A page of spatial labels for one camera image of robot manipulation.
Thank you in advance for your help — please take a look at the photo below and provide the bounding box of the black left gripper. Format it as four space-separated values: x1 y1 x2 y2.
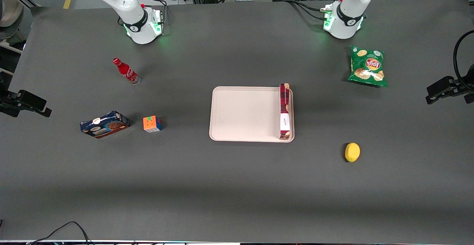
425 76 460 105

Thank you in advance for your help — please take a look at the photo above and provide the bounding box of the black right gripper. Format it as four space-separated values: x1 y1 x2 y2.
0 90 52 118

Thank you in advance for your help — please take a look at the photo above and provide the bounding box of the red plaid cookie box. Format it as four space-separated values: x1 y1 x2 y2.
278 83 291 140

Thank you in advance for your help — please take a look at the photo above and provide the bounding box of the blue cookie box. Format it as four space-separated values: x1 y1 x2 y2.
80 110 130 139

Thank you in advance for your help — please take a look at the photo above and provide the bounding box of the beige plastic tray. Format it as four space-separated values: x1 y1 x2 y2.
209 86 295 143

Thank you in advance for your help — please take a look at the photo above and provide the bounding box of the green chips bag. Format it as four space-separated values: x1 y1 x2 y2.
347 46 388 87

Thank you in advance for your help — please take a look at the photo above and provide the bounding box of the red cola bottle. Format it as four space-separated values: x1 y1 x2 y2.
113 57 141 85

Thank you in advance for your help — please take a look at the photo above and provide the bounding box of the yellow lemon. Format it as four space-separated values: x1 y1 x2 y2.
345 143 361 163

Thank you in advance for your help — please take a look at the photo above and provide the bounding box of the colourful puzzle cube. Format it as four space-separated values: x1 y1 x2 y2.
143 116 163 133

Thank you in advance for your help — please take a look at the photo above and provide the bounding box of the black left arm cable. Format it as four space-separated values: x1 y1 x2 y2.
453 30 474 83

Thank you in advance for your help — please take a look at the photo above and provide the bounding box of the black cable at table edge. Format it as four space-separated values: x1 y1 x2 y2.
27 221 91 245

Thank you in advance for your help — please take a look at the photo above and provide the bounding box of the black cables to left base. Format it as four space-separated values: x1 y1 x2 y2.
283 0 331 20

